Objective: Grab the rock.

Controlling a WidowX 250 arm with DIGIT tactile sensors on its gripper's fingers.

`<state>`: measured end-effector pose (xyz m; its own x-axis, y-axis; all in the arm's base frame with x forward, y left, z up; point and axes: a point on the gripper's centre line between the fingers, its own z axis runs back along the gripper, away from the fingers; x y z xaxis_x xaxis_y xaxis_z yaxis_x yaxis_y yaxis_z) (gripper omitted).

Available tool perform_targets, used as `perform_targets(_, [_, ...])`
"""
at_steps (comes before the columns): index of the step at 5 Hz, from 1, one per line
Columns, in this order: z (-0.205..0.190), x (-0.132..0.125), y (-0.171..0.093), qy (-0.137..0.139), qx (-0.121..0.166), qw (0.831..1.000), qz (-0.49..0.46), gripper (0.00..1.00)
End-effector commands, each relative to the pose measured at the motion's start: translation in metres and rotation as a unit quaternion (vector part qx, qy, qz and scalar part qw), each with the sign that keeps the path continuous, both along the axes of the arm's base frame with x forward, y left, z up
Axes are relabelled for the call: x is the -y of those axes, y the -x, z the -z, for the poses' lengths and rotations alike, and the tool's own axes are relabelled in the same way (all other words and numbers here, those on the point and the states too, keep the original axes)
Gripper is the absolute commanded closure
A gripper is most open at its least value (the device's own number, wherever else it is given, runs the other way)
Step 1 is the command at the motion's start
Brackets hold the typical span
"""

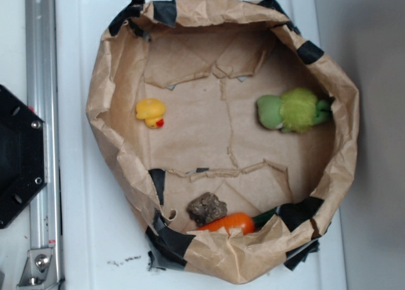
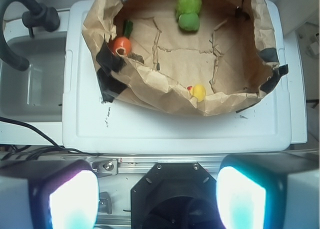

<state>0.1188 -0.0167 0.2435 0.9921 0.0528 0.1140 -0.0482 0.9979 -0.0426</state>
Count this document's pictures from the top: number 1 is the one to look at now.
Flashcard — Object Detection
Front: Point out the brown grey rock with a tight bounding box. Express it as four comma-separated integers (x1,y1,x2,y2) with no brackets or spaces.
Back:
186,192,228,227

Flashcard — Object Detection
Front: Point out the yellow rubber duck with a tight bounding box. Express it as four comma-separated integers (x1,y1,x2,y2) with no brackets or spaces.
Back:
135,98,166,129

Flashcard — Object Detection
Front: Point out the brown paper bag bin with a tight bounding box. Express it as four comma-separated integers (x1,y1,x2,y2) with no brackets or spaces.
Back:
86,0,359,284

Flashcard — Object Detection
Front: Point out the orange plastic carrot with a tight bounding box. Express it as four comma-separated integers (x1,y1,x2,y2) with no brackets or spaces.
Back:
196,207,281,237

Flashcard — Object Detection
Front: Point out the green plush toy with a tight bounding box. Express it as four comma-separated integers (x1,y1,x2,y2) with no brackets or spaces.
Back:
256,88,332,134

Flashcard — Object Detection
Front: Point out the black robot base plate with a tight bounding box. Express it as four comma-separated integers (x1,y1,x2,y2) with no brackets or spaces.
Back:
1,85,46,229

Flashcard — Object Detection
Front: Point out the aluminium extrusion rail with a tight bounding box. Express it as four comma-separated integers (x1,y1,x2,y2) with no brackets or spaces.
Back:
24,0,64,249

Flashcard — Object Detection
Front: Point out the metal corner bracket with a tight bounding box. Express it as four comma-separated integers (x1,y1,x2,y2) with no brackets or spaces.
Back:
16,247,64,289

